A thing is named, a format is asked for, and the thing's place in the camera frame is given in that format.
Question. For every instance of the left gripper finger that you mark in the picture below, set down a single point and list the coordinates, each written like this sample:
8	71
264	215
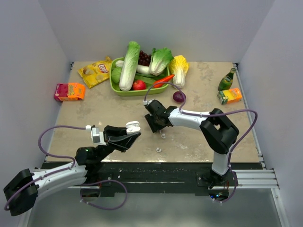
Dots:
122	141
120	131

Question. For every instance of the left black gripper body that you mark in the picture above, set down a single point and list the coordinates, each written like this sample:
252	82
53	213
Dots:
109	147

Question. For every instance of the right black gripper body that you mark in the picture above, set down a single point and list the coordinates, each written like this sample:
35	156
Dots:
154	124

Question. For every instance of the white gold-rimmed charging case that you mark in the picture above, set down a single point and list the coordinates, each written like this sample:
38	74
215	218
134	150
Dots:
132	127

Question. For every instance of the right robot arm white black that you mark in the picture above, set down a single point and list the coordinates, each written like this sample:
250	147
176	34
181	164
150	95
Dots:
218	130

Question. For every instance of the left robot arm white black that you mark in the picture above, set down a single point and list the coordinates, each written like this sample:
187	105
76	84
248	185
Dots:
28	186

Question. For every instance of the purple onion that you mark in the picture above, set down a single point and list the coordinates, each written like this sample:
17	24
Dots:
179	97

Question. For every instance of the red apple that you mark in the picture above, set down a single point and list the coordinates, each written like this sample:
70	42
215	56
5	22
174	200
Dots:
138	85

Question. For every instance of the green leafy vegetable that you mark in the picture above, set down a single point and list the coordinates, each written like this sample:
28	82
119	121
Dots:
149	80

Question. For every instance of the orange carrot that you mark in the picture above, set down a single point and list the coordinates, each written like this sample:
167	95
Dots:
161	82

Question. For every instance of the green plastic tray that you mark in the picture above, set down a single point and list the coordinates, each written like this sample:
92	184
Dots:
116	89

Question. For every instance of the long napa cabbage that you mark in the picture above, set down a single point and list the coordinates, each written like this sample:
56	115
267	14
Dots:
130	65

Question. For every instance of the white radish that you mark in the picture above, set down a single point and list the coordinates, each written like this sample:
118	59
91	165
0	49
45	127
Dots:
140	68

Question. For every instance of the yellow cabbage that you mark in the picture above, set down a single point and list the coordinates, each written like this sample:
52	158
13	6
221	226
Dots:
179	67

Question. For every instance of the green round vegetable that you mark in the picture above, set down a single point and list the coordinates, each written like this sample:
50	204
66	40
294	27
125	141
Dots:
116	74

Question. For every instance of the pink orange snack box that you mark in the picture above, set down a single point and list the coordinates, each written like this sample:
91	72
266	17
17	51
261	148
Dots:
69	92

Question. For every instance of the yellow Lays chips bag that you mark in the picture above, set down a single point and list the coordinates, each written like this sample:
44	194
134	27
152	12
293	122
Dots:
96	73

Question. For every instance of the green lettuce head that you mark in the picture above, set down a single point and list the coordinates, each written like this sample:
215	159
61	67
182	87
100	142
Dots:
160	59

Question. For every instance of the dark purple grapes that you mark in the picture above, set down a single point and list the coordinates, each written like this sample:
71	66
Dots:
144	58

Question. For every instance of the green glass bottle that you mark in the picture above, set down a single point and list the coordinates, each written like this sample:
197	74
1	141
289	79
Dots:
227	80

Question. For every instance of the orange green juice carton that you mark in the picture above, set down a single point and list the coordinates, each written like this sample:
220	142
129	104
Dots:
229	96

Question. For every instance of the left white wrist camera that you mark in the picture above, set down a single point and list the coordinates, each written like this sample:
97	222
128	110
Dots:
97	136

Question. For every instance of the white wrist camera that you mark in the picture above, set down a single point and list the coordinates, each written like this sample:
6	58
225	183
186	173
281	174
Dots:
146	103
97	136

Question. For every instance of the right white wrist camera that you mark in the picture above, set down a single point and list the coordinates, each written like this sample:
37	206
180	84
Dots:
146	103

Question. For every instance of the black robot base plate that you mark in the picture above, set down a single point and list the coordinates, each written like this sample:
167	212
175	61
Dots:
152	177

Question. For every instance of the aluminium frame rail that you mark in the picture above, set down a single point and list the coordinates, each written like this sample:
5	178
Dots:
257	179

